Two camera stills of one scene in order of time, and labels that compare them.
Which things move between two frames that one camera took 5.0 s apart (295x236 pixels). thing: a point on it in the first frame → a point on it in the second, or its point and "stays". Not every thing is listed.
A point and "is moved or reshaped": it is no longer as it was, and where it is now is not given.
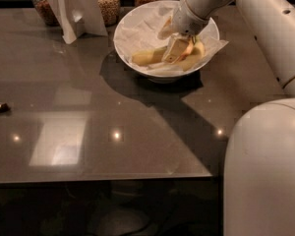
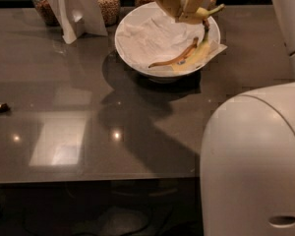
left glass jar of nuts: x=43 y=6 stays
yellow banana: x=148 y=56 is moved or reshaped
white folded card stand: x=77 y=10 stays
